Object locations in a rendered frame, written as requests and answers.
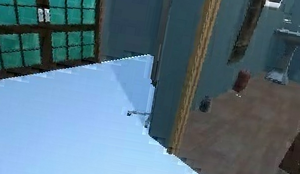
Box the dark framed wall mirror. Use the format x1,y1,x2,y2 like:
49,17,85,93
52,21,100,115
227,0,269,70

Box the grey pedestal sink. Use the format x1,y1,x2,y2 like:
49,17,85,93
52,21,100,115
262,16,300,89

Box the white window latch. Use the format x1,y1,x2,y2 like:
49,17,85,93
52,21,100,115
42,8,53,24
35,7,46,24

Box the blue grey room door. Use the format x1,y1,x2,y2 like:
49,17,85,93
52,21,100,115
140,0,208,151

